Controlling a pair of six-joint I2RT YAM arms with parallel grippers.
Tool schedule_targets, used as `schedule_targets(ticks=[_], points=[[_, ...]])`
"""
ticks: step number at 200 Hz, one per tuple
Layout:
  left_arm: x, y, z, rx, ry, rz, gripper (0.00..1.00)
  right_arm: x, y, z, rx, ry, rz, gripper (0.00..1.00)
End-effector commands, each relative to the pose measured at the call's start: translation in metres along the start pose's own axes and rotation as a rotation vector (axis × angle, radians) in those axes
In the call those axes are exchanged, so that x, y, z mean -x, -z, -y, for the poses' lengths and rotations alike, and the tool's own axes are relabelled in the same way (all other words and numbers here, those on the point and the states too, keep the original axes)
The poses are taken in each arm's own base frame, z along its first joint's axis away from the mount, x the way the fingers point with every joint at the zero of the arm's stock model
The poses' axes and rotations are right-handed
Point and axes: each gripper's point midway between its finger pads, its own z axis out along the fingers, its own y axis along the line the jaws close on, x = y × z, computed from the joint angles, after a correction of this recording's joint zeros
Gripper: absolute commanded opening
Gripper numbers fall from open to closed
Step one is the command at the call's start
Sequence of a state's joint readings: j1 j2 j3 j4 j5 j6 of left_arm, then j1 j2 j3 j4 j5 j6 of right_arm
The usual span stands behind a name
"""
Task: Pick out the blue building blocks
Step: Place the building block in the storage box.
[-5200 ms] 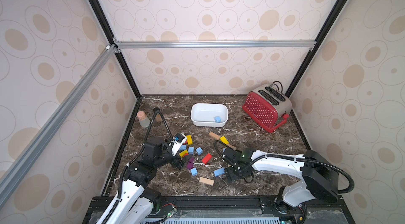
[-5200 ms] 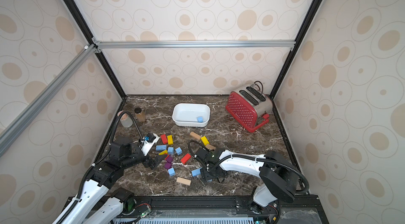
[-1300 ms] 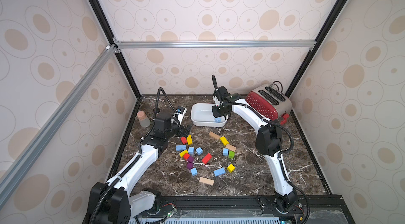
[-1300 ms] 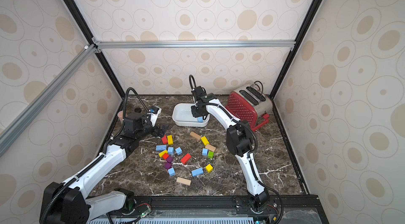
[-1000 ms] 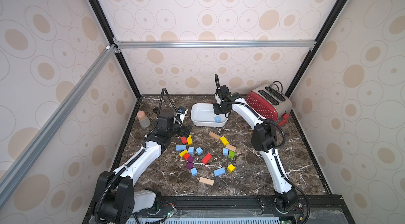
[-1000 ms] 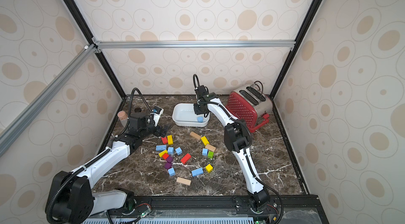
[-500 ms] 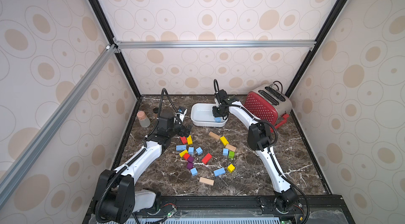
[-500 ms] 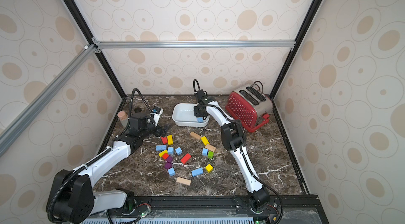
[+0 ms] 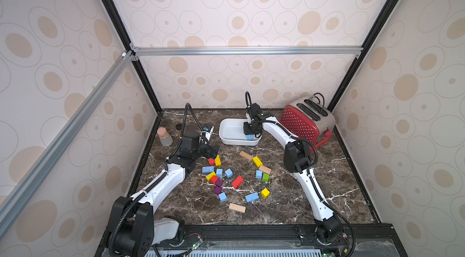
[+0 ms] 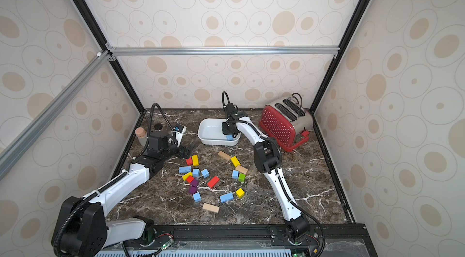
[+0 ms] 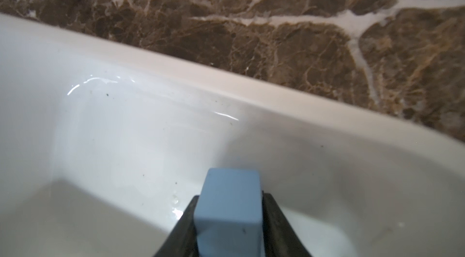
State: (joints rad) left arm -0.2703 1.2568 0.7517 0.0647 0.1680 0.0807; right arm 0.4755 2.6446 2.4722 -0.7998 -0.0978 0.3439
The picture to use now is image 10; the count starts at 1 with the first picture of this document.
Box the yellow flat block left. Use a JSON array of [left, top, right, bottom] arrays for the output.
[[191, 155, 199, 167]]

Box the pink lid glass jar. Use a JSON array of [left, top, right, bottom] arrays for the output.
[[134, 127, 147, 147]]

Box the small yellow cube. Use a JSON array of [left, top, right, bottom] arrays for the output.
[[236, 188, 245, 198]]

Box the long blue block left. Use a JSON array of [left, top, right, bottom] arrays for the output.
[[179, 166, 191, 174]]

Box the silver horizontal frame bar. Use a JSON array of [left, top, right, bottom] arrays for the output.
[[110, 46, 340, 57]]

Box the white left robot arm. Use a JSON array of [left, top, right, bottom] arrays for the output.
[[51, 122, 194, 257]]

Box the red flat block left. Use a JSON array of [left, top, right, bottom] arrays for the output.
[[185, 158, 193, 166]]

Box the white plastic tub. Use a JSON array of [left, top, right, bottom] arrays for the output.
[[197, 118, 241, 146]]

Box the purple block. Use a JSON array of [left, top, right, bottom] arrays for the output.
[[189, 178, 199, 195]]

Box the natural wood block rear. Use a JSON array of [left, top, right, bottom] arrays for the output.
[[218, 151, 231, 160]]

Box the long red block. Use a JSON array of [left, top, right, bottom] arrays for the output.
[[207, 176, 220, 189]]

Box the natural wood block middle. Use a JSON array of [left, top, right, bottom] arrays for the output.
[[236, 165, 248, 175]]

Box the silver left frame bar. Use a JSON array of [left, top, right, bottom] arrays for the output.
[[1, 51, 110, 178]]

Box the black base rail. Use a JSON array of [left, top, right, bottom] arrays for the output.
[[105, 222, 379, 257]]

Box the yellow block centre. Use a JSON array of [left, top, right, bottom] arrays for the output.
[[230, 156, 240, 167]]

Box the blue cube left cluster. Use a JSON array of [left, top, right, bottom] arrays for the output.
[[201, 169, 209, 178]]

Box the natural wood flat block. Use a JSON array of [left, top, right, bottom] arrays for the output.
[[202, 203, 220, 213]]

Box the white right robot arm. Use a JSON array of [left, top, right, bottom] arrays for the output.
[[221, 91, 326, 256]]

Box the black lid spice jar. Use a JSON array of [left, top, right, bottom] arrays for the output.
[[154, 123, 163, 131]]

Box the red polka dot toaster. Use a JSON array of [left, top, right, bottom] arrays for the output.
[[259, 92, 314, 152]]

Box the long blue block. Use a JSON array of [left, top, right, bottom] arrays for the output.
[[179, 166, 191, 174], [220, 192, 234, 203]]

